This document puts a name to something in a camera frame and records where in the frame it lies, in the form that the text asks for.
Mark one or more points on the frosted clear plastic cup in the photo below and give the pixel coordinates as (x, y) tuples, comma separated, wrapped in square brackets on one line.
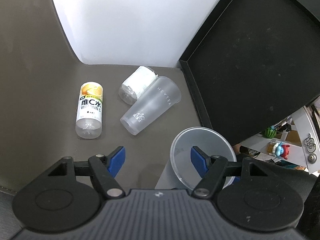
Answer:
[(151, 105)]

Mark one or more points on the clear bottle with orange label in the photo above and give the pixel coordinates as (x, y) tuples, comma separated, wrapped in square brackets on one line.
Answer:
[(90, 110)]

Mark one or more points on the black tray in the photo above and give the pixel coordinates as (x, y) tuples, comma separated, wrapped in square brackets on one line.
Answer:
[(250, 62)]

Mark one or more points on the grey plastic cup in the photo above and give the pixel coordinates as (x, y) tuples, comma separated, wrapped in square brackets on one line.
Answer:
[(182, 152)]

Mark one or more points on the blue and red figurine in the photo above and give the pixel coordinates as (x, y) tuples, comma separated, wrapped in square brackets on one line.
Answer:
[(278, 149)]

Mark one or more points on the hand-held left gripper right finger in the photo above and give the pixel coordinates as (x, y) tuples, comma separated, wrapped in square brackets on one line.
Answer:
[(198, 158)]

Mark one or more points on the clear bottle with white label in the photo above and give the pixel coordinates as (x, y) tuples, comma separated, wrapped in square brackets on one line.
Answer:
[(137, 85)]

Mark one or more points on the watermelon toy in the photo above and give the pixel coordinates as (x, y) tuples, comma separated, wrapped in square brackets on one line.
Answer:
[(270, 132)]

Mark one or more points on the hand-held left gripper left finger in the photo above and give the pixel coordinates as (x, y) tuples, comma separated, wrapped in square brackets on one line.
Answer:
[(117, 158)]

